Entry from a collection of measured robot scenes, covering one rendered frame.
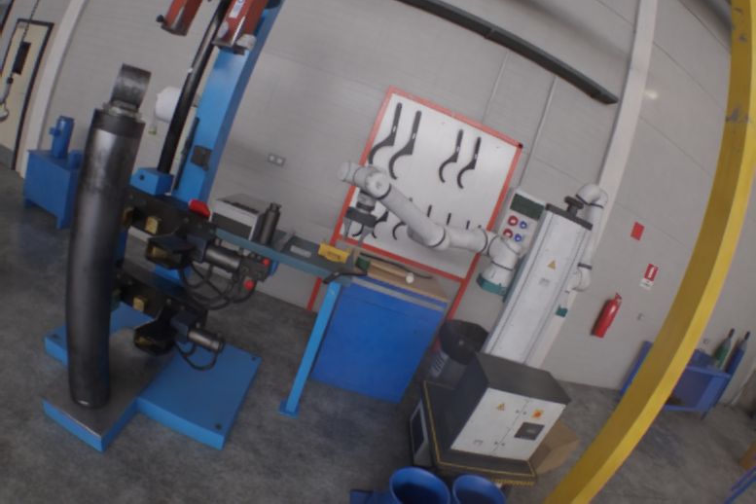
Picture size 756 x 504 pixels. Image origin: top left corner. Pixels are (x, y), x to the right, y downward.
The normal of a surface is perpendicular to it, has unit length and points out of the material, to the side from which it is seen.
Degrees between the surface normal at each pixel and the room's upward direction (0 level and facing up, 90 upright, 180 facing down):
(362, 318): 90
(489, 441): 90
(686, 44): 90
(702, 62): 90
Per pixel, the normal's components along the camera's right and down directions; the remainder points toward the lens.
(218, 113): 0.04, 0.15
